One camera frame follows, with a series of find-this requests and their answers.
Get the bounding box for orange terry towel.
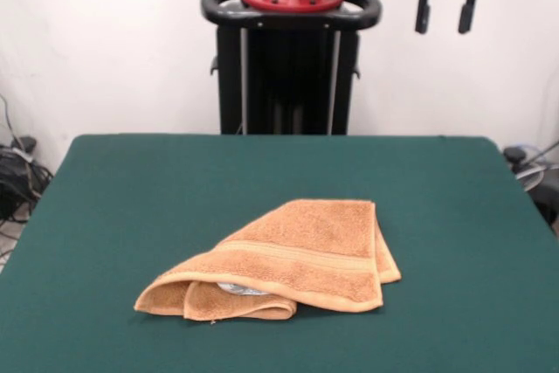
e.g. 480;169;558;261
134;198;402;321

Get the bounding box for black cable tangle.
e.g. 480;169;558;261
0;93;56;260

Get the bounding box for gray round chair base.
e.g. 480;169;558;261
514;163;547;193

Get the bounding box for dark green table cloth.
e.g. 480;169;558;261
0;134;559;373

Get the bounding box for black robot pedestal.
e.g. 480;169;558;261
200;0;383;136

